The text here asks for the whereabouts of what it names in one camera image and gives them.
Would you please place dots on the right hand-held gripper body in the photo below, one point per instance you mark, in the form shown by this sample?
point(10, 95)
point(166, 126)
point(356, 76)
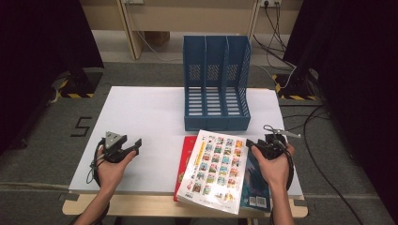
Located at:
point(272, 146)

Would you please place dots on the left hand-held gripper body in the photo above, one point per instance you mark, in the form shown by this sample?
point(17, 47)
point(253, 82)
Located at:
point(111, 146)

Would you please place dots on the blue plastic file rack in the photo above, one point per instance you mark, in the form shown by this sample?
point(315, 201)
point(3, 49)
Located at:
point(216, 123)

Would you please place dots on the teal blue book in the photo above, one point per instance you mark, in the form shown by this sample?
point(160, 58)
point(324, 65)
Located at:
point(255, 187)

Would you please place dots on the white picture-grid book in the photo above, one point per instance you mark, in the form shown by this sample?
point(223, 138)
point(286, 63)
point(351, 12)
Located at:
point(216, 175)

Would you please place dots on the red book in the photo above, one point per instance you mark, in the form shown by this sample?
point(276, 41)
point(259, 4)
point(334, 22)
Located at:
point(184, 162)

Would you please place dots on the person's right hand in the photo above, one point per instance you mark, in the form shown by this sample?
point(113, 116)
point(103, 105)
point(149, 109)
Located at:
point(277, 170)

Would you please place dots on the person's left hand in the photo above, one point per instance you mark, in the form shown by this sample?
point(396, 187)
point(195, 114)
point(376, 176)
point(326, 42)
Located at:
point(111, 173)

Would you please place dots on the white board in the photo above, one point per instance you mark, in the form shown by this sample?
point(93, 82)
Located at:
point(140, 125)

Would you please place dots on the light wooden table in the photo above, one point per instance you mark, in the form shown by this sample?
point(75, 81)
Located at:
point(140, 206)

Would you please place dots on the black stand base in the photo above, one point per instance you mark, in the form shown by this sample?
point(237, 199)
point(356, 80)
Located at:
point(81, 82)
point(297, 87)

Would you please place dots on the cardboard box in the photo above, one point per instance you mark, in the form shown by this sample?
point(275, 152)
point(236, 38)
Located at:
point(158, 37)

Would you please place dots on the black curtain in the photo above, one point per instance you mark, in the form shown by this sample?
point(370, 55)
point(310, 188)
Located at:
point(359, 62)
point(37, 47)

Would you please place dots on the beige wooden desk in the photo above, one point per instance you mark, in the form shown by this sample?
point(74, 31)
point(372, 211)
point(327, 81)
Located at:
point(187, 15)

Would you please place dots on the white wall socket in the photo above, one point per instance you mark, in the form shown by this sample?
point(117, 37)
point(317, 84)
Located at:
point(270, 2)
point(134, 1)

